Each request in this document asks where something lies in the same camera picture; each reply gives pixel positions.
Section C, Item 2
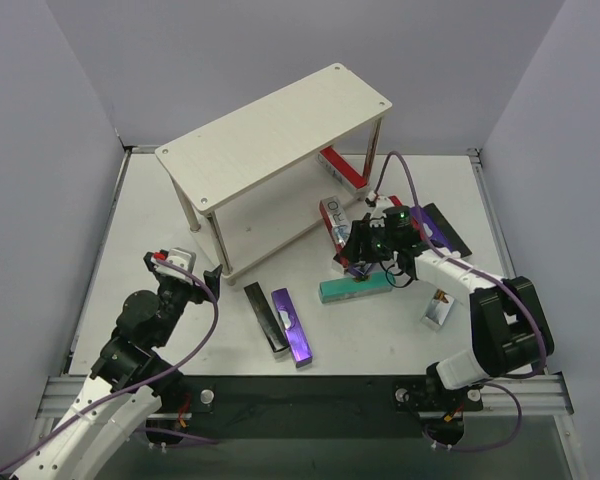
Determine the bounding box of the red silver toothpaste box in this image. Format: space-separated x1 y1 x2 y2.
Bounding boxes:
319 196 352 253

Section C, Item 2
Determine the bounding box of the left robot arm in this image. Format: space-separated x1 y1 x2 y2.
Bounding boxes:
0 259 221 479

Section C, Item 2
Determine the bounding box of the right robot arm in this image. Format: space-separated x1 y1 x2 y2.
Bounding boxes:
341 206 555 408

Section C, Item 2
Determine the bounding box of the white two-tier shelf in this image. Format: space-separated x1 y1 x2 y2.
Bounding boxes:
155 63 392 283

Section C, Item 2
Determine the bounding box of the black box under R&O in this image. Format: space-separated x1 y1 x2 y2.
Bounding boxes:
331 252 361 277

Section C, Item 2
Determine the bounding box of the teal toothpaste box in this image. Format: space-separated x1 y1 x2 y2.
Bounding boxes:
318 272 393 304

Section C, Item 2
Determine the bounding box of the black toothpaste box left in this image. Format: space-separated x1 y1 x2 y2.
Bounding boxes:
244 282 289 355

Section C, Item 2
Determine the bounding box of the black toothpaste box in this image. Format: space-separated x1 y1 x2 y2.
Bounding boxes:
423 203 473 258
244 282 289 355

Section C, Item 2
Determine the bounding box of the purple toothpaste box right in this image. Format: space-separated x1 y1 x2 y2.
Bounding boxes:
410 206 449 250

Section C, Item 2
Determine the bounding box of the purple toothpaste box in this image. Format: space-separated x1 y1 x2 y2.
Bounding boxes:
271 288 313 369
410 206 449 250

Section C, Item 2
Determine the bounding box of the black toothpaste box right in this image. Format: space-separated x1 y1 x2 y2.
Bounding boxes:
423 203 473 258

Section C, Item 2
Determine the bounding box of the purple toothpaste box left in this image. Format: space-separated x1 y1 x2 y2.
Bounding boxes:
271 288 313 369

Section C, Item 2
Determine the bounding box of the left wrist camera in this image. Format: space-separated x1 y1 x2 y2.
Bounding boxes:
143 247 196 284

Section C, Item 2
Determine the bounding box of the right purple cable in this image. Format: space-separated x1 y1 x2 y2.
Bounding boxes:
372 151 551 454

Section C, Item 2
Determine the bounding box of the purple cable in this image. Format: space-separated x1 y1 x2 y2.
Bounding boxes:
372 151 551 454
0 254 221 480

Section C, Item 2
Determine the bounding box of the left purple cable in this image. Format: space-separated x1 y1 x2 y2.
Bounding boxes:
0 254 221 480

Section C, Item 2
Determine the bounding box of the aluminium frame rail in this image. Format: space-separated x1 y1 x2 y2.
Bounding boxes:
16 152 571 479

